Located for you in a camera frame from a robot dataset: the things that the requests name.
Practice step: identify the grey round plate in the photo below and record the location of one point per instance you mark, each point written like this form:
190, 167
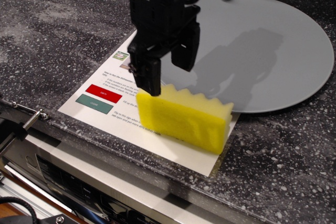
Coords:
261, 55

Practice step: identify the laminated dishwasher instruction sheet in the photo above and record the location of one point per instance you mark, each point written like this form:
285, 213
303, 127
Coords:
106, 100

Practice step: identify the metal clamp with spring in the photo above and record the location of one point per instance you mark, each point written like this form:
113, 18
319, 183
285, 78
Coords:
12, 132

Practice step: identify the black bracket with screw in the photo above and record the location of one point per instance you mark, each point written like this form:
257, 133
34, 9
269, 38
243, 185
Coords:
58, 219

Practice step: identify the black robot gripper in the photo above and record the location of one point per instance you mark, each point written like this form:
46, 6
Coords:
162, 26

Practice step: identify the yellow sponge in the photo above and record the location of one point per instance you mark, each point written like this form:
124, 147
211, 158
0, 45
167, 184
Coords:
192, 118

